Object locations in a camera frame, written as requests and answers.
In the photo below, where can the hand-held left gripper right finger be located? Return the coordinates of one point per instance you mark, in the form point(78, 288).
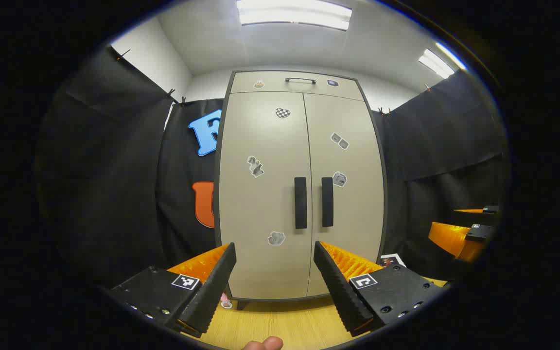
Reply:
point(341, 291)

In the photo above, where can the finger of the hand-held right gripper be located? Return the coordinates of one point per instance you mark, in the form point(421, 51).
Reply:
point(474, 211)
point(450, 238)

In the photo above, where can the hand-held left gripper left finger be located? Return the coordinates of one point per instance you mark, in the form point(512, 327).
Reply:
point(212, 291)

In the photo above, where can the beige shoe cabinet door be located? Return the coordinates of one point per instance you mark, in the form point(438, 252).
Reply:
point(260, 204)
point(358, 209)

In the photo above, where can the beige double-door shoe cabinet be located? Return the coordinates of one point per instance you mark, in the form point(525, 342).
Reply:
point(270, 81)

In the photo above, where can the small printed card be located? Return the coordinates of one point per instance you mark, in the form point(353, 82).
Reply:
point(392, 260)

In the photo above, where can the narrow ceiling light panel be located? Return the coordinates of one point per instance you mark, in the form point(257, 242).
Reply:
point(436, 63)

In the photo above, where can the black backdrop cloth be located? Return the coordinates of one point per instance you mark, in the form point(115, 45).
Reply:
point(114, 170)

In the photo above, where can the wide ceiling light panel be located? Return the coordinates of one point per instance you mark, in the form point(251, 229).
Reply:
point(293, 14)

